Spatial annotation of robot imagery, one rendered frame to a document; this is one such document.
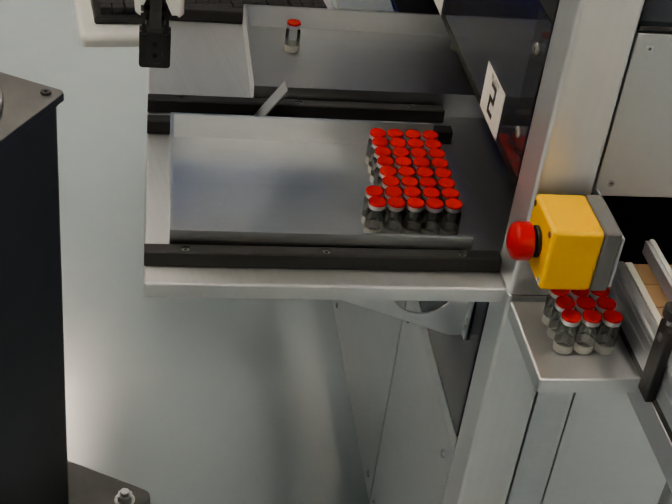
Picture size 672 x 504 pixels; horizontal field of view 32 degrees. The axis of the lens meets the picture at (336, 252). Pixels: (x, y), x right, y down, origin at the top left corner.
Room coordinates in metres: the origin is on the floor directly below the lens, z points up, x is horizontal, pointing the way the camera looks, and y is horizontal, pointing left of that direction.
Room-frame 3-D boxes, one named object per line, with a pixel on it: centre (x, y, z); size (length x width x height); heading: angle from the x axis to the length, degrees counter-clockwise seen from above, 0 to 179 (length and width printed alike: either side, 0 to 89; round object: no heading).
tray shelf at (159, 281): (1.39, 0.03, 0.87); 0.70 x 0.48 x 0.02; 11
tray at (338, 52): (1.57, 0.00, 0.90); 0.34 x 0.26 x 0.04; 101
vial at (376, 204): (1.15, -0.04, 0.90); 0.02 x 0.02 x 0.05
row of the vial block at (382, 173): (1.23, -0.05, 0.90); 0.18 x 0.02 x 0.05; 11
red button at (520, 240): (1.00, -0.19, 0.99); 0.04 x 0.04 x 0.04; 11
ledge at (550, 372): (1.00, -0.28, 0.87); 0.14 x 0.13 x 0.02; 101
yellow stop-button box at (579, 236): (1.01, -0.23, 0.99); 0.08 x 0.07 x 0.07; 101
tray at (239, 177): (1.21, 0.04, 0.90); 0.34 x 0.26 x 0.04; 101
